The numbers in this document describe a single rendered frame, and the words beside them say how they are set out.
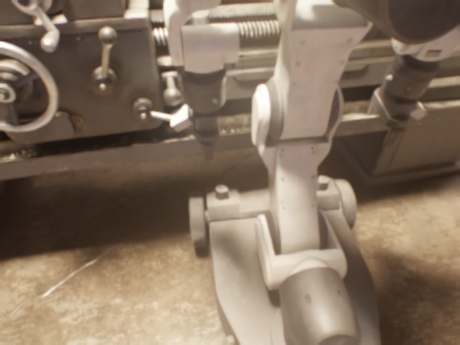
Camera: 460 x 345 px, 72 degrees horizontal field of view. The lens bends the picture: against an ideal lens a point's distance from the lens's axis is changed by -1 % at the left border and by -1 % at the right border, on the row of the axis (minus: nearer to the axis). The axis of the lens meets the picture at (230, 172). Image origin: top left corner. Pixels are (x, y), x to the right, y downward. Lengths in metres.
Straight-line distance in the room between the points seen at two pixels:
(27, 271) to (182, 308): 0.57
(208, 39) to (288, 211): 0.47
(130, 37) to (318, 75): 0.42
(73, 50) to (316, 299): 0.75
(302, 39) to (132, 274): 0.93
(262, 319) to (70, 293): 0.66
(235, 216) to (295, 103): 0.50
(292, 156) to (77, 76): 0.54
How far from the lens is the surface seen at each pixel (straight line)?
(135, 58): 0.82
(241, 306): 0.93
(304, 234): 0.87
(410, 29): 0.40
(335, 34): 0.64
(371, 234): 1.37
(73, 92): 0.87
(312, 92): 0.70
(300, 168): 0.82
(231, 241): 1.03
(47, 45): 0.67
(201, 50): 0.58
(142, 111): 0.83
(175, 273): 1.18
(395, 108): 0.81
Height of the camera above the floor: 1.01
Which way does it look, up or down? 43 degrees down
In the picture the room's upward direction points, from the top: straight up
